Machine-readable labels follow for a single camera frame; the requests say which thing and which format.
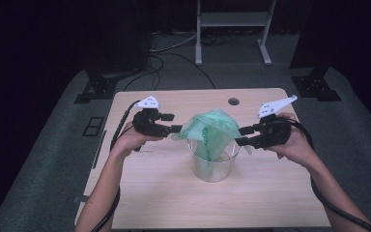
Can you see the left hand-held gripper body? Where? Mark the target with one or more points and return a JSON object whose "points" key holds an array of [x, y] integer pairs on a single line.
{"points": [[146, 124]]}

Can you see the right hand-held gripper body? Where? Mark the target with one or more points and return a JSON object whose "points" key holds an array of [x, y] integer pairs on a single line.
{"points": [[272, 130]]}

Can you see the green plastic bag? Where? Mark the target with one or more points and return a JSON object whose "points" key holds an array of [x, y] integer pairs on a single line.
{"points": [[212, 127]]}

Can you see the clear plastic cup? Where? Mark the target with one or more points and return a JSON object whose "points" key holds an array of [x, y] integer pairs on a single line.
{"points": [[211, 169]]}

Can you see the person's left hand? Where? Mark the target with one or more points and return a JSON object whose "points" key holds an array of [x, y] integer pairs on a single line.
{"points": [[128, 140]]}

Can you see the person's right hand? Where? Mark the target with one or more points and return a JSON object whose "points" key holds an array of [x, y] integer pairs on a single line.
{"points": [[298, 146]]}

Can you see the black floor socket panel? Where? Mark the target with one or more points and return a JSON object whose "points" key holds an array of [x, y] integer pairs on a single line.
{"points": [[93, 126]]}

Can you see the black stand base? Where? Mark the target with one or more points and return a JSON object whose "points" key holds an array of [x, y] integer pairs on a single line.
{"points": [[317, 85], [96, 87]]}

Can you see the grey tape piece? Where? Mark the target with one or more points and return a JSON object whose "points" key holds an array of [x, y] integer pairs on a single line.
{"points": [[80, 199]]}

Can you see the white metal stand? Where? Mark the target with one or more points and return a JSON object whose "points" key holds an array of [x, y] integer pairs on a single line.
{"points": [[233, 19]]}

